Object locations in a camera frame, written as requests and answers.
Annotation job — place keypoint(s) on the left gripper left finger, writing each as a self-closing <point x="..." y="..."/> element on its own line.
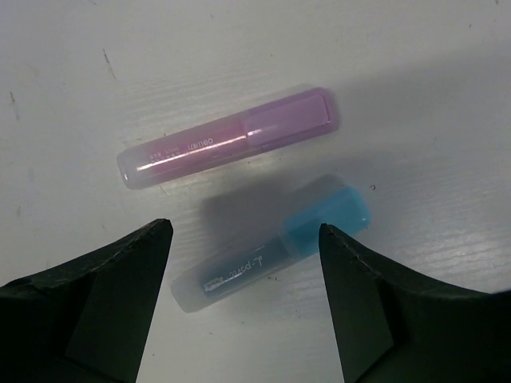
<point x="86" y="320"/>

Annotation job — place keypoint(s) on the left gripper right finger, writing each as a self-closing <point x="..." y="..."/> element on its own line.
<point x="394" y="324"/>

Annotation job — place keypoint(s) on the blue capped lead case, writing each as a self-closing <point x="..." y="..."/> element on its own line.
<point x="286" y="236"/>

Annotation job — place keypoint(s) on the purple capped lead case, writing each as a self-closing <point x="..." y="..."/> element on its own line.
<point x="276" y="124"/>

